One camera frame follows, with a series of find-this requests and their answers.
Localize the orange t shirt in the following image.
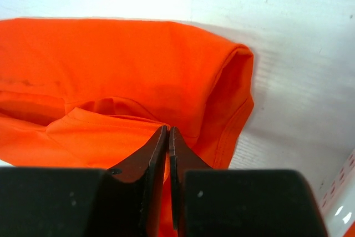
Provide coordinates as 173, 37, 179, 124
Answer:
1, 18, 254, 236

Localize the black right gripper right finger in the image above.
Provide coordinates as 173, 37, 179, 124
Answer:
169, 127, 211, 236

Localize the white perforated plastic basket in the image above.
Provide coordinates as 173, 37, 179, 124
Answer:
319, 152, 355, 237

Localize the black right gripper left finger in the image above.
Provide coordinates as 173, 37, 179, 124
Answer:
88, 125, 168, 237

